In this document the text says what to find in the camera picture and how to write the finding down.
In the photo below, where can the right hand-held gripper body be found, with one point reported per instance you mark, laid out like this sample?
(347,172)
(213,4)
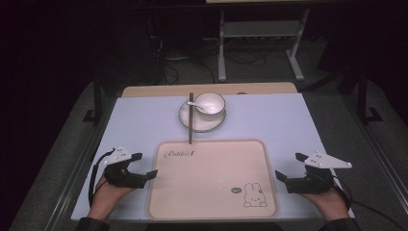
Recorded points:
(311,184)

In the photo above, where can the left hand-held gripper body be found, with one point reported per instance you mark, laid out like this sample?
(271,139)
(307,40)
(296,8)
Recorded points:
(125,178)

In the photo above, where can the person's left hand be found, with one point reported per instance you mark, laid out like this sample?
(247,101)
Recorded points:
(106,199)

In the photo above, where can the person's right hand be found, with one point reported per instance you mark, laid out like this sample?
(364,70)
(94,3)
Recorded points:
(333,202)

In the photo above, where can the pale blue table cover board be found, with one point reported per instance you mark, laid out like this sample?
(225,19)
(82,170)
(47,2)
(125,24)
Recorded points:
(272,128)

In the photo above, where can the pink tray with rabbit print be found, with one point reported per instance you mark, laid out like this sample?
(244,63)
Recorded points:
(208,183)

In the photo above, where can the brown chopstick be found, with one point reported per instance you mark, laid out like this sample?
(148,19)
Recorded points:
(192,112)
(190,128)

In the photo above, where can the black metal stand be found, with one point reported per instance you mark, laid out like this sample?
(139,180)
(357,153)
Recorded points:
(363,99)
(97,102)

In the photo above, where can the white round plate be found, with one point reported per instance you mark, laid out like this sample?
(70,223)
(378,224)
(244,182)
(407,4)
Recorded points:
(205,125)

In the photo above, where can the white ceramic spoon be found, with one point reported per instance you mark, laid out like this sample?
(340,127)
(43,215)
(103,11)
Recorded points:
(195,104)

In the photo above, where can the white bowl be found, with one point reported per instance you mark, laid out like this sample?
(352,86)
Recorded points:
(213,104)

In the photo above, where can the aluminium side rail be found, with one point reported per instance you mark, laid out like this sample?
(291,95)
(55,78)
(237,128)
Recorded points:
(381,160)
(77,173)

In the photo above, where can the white metal stand frame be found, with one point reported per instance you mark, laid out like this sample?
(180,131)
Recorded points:
(261,29)

